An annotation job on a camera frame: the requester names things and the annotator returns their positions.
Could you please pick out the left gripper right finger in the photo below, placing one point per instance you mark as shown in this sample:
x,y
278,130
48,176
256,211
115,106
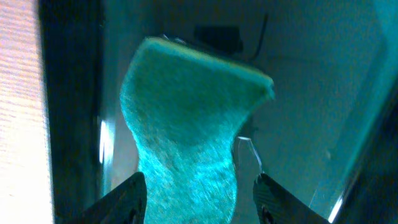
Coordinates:
x,y
276,205

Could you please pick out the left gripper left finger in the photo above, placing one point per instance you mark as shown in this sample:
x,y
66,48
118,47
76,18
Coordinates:
x,y
126,204

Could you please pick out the green scrubbing sponge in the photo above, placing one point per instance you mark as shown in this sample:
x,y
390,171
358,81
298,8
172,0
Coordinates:
x,y
184,108

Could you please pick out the black rectangular tray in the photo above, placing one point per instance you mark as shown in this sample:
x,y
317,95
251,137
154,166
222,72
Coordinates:
x,y
329,137

